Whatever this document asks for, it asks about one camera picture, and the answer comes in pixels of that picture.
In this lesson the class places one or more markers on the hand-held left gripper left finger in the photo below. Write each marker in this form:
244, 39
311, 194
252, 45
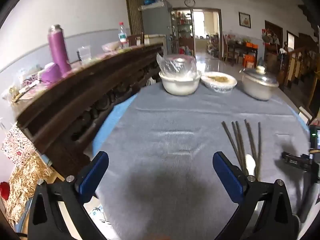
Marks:
93, 172

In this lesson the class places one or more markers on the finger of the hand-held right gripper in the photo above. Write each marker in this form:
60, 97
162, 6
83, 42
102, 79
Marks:
295, 160

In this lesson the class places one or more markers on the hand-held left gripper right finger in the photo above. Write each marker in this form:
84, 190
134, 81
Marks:
228, 175

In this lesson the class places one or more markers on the dark chopstick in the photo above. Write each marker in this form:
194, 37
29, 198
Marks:
259, 142
239, 133
230, 137
250, 136

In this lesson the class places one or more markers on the white power strip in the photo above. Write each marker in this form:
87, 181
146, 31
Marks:
97, 211

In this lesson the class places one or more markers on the blue cloth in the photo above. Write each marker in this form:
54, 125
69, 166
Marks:
112, 120

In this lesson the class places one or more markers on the grey tablecloth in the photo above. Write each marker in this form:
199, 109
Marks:
175, 130

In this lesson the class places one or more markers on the gold patterned cloth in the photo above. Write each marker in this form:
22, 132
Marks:
23, 187

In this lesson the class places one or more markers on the dark carved wooden table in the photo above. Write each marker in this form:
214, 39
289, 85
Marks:
82, 97

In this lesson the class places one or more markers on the floral patterned bag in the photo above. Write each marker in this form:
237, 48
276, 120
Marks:
16, 145

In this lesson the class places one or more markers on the metal pot with lid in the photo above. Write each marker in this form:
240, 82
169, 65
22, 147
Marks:
258, 85

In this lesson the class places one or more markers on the wooden stair railing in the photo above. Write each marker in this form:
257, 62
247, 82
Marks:
297, 65

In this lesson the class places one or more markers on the patterned bowl with food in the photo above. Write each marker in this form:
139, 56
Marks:
218, 82

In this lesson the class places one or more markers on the white bowl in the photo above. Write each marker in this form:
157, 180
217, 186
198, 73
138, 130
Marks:
180, 85

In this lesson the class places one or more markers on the pink checkered tablecloth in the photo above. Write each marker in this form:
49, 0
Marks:
80, 66

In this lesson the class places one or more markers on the purple thermos lid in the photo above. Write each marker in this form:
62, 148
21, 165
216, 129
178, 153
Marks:
50, 73

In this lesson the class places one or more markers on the orange boxes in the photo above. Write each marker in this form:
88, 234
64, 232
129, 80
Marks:
248, 55

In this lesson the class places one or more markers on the clear plastic cup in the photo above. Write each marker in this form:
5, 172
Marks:
84, 53

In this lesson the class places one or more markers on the clear plastic bag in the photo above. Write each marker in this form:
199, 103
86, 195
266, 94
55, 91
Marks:
175, 62

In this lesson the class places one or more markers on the wooden side table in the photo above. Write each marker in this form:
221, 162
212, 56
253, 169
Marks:
235, 48

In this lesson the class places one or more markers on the small covered bowl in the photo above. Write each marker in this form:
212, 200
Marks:
111, 47

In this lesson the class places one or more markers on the purple thermos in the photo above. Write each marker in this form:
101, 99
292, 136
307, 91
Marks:
58, 47

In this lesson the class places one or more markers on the wooden chair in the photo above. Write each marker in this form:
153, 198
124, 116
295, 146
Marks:
135, 40

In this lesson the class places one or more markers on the plastic water bottle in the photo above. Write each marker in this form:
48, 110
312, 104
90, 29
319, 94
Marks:
123, 36

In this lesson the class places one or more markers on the white chest freezer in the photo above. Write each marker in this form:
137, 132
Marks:
155, 39

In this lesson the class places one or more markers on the shelf with goods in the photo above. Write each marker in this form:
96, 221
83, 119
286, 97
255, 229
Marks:
182, 30

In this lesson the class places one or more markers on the grey refrigerator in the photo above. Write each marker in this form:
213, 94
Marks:
156, 20

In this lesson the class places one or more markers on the brown wooden door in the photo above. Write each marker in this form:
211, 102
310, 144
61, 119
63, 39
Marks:
136, 7

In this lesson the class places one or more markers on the framed wall picture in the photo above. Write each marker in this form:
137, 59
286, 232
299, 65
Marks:
244, 20

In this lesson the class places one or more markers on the round wall clock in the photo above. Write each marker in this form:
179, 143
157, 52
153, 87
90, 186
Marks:
189, 2

